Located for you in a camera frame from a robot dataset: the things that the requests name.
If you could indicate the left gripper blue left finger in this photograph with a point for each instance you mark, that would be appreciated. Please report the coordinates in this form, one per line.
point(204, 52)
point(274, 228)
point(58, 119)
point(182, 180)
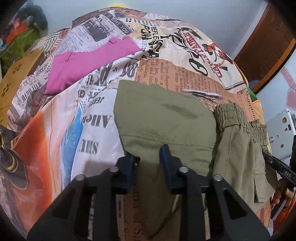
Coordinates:
point(87, 203)

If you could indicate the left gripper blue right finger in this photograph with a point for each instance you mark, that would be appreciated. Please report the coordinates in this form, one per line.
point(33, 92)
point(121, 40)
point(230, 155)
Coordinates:
point(230, 218)

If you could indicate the olive green pants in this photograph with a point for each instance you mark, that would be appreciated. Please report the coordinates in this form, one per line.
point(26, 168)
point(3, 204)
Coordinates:
point(220, 141)

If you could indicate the person's right hand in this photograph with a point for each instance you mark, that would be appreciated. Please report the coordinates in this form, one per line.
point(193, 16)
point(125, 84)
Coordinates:
point(280, 191)

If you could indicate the white appliance with stickers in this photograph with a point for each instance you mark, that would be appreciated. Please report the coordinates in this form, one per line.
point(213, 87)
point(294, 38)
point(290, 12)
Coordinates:
point(281, 131)

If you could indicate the newspaper print bedspread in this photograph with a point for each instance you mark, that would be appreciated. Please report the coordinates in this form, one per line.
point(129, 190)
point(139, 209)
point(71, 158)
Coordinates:
point(50, 139)

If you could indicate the brown wooden door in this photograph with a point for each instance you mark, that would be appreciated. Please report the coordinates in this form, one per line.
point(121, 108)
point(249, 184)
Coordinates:
point(267, 49)

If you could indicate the pink folded garment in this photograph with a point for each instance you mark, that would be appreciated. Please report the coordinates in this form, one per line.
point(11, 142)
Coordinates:
point(70, 67)

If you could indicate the mustard yellow cloth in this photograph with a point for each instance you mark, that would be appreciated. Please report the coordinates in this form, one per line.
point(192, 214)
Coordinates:
point(13, 78)

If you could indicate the grey plush pillow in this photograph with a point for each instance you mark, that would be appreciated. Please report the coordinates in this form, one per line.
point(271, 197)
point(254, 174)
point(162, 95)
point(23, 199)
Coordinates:
point(36, 15)

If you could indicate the yellow headboard cushion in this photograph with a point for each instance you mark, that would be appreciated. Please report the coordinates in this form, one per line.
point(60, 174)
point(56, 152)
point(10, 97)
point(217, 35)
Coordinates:
point(117, 5)

